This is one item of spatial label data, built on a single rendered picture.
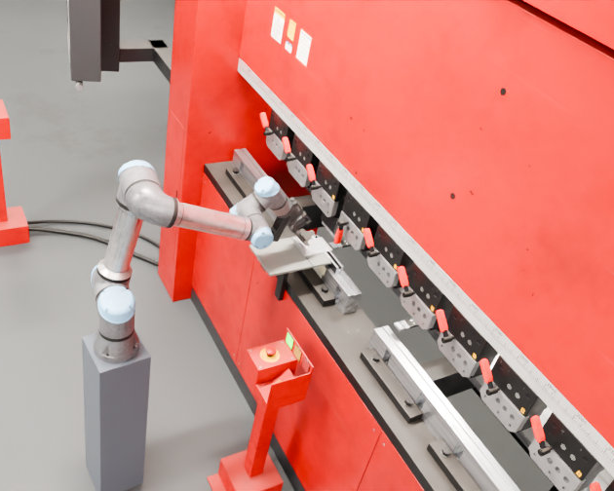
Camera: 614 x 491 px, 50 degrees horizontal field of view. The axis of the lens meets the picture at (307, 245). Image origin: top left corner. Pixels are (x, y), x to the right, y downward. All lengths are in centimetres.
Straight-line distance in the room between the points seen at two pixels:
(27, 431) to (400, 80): 214
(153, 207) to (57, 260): 199
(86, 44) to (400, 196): 149
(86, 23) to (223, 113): 69
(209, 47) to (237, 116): 38
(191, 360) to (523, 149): 219
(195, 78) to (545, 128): 171
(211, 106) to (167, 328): 120
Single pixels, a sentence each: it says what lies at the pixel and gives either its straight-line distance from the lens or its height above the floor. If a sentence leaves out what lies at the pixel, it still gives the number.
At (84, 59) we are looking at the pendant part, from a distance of 295.
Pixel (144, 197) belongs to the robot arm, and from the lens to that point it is 200.
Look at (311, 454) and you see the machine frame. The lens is 275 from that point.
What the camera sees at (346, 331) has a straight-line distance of 242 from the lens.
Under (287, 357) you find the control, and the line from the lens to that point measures 241.
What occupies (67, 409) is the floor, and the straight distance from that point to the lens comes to 321.
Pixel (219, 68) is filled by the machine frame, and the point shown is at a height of 135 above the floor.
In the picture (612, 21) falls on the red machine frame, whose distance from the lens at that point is 151.
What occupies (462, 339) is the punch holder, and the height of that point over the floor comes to 127.
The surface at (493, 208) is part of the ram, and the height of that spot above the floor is 168.
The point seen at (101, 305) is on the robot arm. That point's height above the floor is 100.
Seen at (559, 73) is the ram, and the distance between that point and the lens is 161.
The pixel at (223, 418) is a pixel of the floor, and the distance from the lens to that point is 319.
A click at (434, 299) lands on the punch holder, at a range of 201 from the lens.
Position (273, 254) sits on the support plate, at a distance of 247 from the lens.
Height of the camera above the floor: 253
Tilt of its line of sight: 37 degrees down
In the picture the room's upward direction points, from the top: 13 degrees clockwise
